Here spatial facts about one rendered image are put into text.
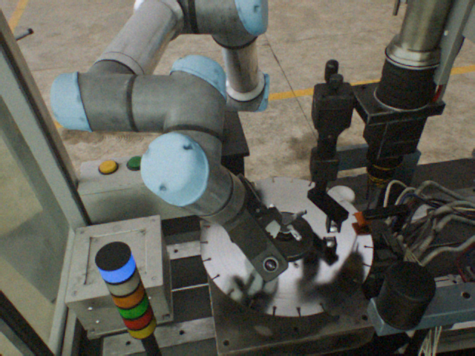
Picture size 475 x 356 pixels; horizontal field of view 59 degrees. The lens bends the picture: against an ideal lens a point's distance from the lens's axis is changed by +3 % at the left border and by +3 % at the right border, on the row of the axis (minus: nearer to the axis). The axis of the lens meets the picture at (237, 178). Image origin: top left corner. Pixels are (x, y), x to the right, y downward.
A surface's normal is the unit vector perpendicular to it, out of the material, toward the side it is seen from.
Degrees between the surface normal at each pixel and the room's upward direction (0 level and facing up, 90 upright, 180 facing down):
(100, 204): 90
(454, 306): 0
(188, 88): 27
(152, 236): 0
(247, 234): 49
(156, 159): 32
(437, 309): 0
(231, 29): 118
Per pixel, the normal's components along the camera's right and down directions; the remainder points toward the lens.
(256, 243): -0.12, 0.05
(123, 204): 0.17, 0.68
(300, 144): -0.04, -0.72
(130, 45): 0.38, -0.67
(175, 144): -0.39, -0.31
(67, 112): -0.15, 0.48
